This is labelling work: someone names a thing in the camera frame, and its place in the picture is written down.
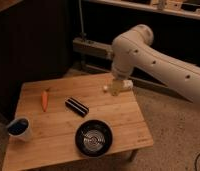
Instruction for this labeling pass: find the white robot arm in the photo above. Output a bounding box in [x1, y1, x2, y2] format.
[112, 24, 200, 105]

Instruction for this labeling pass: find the long wooden shelf plank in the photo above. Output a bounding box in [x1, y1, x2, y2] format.
[73, 37, 113, 60]

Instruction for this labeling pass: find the black rectangular block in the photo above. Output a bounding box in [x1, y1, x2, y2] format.
[65, 98, 89, 117]

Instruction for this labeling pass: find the low wooden table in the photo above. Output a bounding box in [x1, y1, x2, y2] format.
[2, 73, 153, 171]

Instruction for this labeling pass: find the black round bowl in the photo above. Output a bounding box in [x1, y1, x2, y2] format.
[75, 120, 113, 157]

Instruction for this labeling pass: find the grey vertical metal pole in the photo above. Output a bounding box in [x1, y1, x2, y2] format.
[78, 0, 86, 41]

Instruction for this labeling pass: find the orange toy carrot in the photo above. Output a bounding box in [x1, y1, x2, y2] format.
[41, 89, 50, 112]

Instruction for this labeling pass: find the white cup blue inside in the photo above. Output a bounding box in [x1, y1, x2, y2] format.
[6, 117, 32, 142]

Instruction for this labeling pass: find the black floor cable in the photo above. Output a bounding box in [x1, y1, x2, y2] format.
[194, 149, 200, 171]

